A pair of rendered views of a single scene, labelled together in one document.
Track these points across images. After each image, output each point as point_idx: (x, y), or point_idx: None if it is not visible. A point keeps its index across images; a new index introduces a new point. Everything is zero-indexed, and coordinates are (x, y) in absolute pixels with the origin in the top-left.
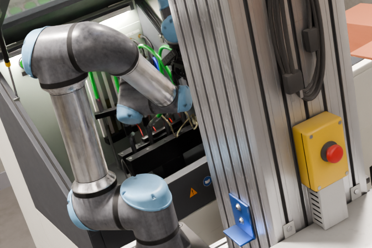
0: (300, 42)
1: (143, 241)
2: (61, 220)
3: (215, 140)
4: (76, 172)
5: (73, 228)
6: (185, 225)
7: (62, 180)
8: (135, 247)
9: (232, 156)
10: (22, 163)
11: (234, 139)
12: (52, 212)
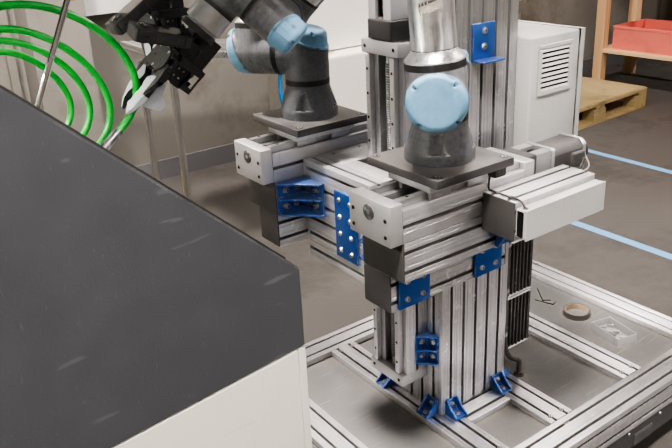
0: None
1: (466, 114)
2: (182, 365)
3: None
4: (454, 31)
5: (238, 329)
6: (377, 153)
7: (226, 221)
8: (417, 171)
9: None
10: (4, 346)
11: None
12: (138, 384)
